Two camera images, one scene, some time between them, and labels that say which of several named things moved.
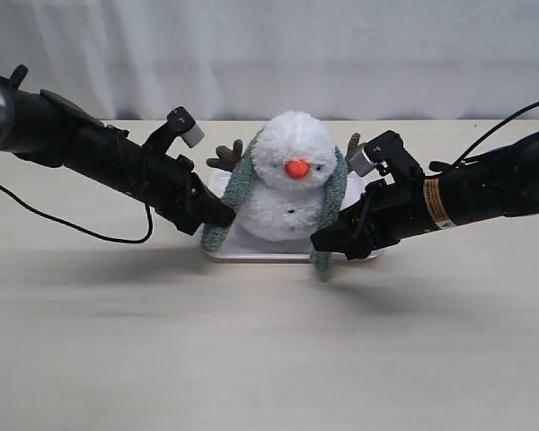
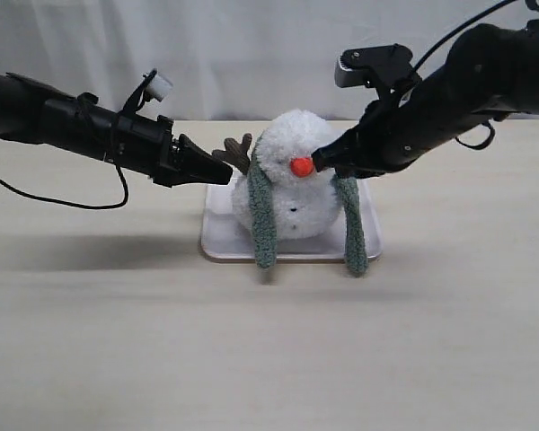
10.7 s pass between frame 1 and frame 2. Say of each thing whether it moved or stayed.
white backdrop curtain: stayed
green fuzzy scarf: moved
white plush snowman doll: stayed
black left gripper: moved
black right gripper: moved
